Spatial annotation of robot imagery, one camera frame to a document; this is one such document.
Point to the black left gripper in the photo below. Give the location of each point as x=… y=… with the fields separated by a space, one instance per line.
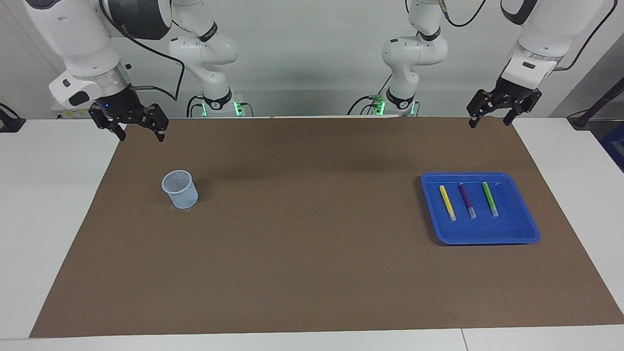
x=514 y=92

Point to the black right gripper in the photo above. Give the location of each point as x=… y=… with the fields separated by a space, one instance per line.
x=122 y=105

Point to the green pen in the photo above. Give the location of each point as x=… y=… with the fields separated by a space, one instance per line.
x=490 y=199

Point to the purple pen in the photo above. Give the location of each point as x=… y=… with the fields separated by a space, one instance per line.
x=467 y=200

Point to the yellow pen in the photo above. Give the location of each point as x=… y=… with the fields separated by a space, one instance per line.
x=447 y=202

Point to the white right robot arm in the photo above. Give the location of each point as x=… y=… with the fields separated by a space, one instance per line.
x=73 y=39

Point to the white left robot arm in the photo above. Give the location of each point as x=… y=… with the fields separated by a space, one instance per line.
x=541 y=29

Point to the white box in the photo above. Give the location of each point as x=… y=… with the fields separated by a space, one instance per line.
x=73 y=113

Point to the light blue mesh cup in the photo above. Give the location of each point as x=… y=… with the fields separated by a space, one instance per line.
x=181 y=192

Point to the black stand pole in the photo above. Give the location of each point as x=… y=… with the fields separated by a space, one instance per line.
x=594 y=105

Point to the blue object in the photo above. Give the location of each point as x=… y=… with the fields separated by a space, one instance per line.
x=615 y=146

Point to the black clamp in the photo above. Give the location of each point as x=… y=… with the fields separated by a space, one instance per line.
x=9 y=122

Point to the blue plastic tray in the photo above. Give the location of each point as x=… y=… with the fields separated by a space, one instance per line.
x=477 y=229

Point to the brown table mat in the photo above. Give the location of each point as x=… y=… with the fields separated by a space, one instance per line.
x=312 y=253

